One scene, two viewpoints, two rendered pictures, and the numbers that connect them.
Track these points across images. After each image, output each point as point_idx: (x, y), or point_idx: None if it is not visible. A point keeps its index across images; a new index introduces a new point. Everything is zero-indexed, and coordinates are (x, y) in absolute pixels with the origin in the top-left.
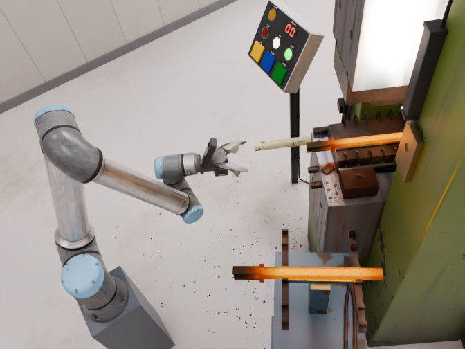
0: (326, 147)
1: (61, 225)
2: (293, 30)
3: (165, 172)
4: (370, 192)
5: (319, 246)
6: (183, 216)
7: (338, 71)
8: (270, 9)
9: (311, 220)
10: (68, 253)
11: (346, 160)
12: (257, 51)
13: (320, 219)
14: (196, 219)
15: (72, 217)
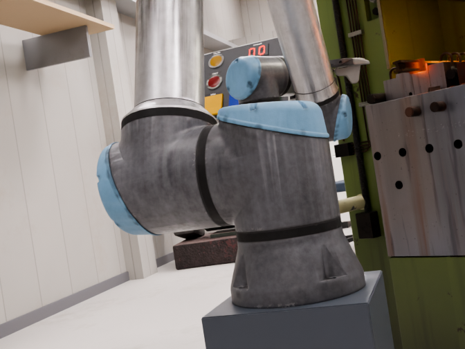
0: (414, 68)
1: (172, 50)
2: (263, 48)
3: (264, 65)
4: None
5: None
6: (335, 106)
7: None
8: (208, 59)
9: (420, 304)
10: (193, 129)
11: (452, 55)
12: (213, 103)
13: (464, 185)
14: (350, 124)
15: (198, 23)
